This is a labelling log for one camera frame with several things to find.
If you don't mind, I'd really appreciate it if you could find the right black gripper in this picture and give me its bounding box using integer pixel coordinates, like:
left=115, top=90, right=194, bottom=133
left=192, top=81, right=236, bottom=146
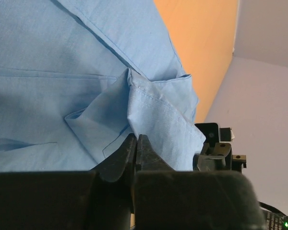
left=193, top=123, right=247, bottom=172

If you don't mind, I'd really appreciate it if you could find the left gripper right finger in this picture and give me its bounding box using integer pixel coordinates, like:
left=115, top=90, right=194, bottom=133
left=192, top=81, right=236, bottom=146
left=135, top=135, right=174, bottom=172

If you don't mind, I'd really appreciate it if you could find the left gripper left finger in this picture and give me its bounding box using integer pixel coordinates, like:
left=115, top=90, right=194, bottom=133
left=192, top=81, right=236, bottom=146
left=92, top=134, right=136, bottom=184

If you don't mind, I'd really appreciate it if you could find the blue long sleeve shirt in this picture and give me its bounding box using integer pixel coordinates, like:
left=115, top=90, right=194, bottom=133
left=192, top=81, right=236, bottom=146
left=0, top=0, right=205, bottom=172

